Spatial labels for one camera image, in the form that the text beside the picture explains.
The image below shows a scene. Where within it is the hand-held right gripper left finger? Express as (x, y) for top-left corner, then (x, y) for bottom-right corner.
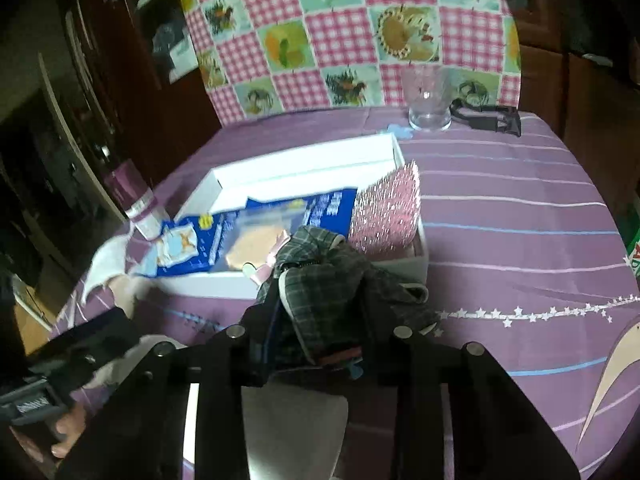
(120, 271), (302, 480)

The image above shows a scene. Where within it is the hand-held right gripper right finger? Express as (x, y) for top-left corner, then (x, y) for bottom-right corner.
(359, 280), (507, 480)

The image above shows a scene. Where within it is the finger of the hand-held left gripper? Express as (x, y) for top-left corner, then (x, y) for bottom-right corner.
(29, 306), (142, 392)

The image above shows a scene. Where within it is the grey plaid cloth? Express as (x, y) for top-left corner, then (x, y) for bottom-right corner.
(254, 225), (442, 382)

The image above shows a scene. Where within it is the pink glitter pouch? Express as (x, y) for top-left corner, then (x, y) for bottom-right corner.
(348, 161), (422, 262)

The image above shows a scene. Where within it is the blue plastic packet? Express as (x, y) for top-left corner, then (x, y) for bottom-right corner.
(134, 187), (359, 279)

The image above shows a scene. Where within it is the white shallow box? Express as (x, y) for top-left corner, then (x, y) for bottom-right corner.
(172, 132), (430, 302)

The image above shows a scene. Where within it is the person's left hand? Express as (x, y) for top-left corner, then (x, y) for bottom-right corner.
(50, 401), (97, 461)

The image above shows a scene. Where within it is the white folded cloth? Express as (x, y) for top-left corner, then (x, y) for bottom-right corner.
(80, 226), (137, 307)

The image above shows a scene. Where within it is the purple spray bottle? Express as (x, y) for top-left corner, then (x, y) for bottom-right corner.
(102, 157), (169, 242)

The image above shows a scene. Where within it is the purple striped tablecloth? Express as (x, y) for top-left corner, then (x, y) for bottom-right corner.
(54, 105), (640, 480)

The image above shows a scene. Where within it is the clear drinking glass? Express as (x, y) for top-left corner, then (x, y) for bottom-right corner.
(402, 64), (454, 132)

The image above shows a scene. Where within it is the dark wooden cabinet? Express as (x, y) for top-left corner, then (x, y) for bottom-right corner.
(504, 0), (640, 213)
(54, 0), (222, 203)

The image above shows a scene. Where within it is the green packet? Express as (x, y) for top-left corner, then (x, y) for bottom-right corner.
(621, 226), (640, 282)

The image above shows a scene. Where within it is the pink patchwork checkered cloth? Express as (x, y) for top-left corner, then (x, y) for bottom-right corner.
(172, 0), (524, 127)

